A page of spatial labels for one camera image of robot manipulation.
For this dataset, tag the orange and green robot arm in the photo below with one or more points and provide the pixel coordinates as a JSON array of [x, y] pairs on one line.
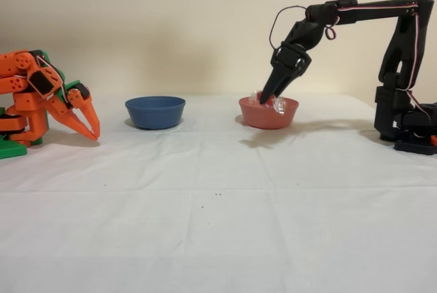
[[30, 103]]

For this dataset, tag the small orange clamp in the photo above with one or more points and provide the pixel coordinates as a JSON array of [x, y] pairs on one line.
[[434, 139]]

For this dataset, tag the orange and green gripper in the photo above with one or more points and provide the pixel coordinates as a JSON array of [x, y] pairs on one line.
[[77, 102]]

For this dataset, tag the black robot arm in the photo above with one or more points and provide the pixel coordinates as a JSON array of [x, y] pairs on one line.
[[403, 50]]

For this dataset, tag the red bowl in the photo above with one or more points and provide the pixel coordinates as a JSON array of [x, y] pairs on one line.
[[263, 117]]

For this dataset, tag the blue bowl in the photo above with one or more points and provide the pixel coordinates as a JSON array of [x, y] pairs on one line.
[[155, 112]]

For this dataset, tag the white tablecloth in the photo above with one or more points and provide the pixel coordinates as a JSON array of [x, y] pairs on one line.
[[205, 231]]

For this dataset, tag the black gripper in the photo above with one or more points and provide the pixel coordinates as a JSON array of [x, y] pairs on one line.
[[287, 62]]

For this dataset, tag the red candy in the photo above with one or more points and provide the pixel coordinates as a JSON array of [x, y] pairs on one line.
[[280, 106]]

